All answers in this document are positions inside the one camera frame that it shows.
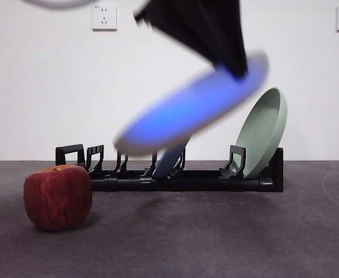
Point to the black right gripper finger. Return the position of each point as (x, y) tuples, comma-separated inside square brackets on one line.
[(210, 29)]

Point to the pale yellow cream plate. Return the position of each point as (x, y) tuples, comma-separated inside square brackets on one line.
[(184, 113)]

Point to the red apple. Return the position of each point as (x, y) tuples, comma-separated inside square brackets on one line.
[(56, 199)]

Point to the green plate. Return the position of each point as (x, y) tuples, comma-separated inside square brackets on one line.
[(262, 139)]

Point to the blue plate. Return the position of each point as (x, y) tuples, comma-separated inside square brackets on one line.
[(165, 165)]

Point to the black plate rack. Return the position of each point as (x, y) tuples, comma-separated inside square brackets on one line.
[(192, 184)]

